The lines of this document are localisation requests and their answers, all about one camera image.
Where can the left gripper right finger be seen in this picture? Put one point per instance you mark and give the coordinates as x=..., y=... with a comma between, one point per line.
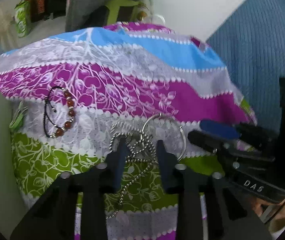
x=208, y=208

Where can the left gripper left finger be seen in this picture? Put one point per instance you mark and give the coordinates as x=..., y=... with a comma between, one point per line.
x=53, y=216

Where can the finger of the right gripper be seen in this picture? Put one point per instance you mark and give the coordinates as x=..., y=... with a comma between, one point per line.
x=217, y=129
x=234, y=145

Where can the person's right hand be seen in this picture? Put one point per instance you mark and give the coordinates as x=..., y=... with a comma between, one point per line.
x=277, y=225

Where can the blue textured cushion right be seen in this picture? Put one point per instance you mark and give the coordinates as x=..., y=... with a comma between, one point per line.
x=251, y=42

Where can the colourful striped floral pillow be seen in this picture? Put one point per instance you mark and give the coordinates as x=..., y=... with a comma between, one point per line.
x=75, y=94

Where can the green plastic stool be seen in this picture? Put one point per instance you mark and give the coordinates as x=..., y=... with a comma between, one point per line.
x=121, y=11

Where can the beige floral pillow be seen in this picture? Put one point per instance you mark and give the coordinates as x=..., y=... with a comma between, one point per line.
x=8, y=34

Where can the green shopping bag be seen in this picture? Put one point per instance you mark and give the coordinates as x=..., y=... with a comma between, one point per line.
x=22, y=18

